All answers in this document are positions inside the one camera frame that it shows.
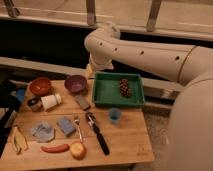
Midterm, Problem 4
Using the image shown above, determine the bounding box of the red bowl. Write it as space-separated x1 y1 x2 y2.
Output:
29 77 52 96

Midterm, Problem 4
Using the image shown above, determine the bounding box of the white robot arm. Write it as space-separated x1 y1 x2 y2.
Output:
84 22 213 171

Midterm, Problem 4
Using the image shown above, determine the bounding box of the purple bowl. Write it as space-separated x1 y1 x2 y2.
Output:
64 75 87 93

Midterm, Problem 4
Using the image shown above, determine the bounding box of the green plastic tray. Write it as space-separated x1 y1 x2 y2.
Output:
92 72 145 108

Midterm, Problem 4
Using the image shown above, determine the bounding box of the dark grape bunch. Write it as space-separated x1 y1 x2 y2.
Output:
120 79 131 97

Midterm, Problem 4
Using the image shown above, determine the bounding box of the blue plastic cup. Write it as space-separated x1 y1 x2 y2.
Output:
108 108 121 124

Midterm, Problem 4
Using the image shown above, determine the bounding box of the white paper cup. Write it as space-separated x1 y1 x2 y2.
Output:
41 93 62 111

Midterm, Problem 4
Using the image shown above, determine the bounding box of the blue sponge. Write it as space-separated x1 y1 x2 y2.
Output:
57 117 76 137

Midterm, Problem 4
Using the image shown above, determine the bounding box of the blue object beside table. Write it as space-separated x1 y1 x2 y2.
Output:
15 88 26 102

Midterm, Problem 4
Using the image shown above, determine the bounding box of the light blue cloth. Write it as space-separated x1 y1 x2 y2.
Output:
31 122 55 143

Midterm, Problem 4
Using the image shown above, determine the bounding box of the red sausage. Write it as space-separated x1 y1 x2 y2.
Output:
40 144 69 153

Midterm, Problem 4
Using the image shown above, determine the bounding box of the black chair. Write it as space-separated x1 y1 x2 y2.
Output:
0 69 21 156

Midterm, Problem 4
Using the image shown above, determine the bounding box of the black handled peeler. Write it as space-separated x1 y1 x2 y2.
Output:
85 112 110 155

